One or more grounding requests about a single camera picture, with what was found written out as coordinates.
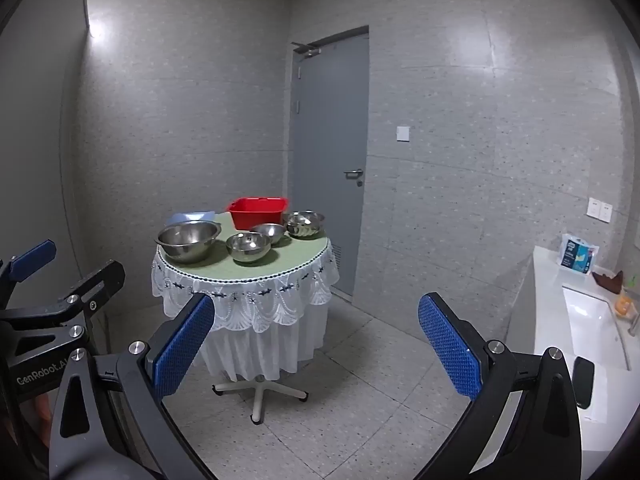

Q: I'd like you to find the large steel bowl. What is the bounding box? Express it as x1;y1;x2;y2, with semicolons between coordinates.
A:
156;220;221;264

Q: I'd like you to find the light blue plate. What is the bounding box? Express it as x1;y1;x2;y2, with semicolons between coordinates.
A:
165;211;215;226

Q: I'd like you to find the medium steel bowl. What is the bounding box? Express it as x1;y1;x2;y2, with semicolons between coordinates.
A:
226;232;271;263

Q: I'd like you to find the small steel bowl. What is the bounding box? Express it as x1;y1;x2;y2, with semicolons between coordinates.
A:
250;222;286;245

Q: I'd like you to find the patterned steel bowl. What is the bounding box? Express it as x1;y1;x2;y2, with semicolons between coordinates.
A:
283;210;324;238

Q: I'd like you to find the white sink counter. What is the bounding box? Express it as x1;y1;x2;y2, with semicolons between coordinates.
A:
506;247;639;479

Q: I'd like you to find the black phone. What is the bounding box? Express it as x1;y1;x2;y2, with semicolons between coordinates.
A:
572;356;596;410

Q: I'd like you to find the blue white package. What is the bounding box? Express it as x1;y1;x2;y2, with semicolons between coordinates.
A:
558;234;600;274

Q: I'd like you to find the orange object by sink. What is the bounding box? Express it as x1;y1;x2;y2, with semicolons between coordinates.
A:
614;294;634;318

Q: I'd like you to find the brown cloth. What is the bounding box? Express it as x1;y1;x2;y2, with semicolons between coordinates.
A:
591;271;624;295

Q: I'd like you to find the red plastic basin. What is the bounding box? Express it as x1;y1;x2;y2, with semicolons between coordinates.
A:
227;197;288;231

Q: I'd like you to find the grey door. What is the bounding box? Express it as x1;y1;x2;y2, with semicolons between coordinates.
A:
290;26;370;296

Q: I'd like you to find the door closer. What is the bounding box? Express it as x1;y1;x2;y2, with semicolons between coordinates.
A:
293;42;321;58

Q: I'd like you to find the white double wall socket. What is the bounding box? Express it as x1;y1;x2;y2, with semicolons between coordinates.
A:
586;197;613;223

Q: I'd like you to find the door handle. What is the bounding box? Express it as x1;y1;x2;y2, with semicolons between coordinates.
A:
344;169;363;179

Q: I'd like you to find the white wall switch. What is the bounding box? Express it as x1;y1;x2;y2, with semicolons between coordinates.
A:
396;126;410;142

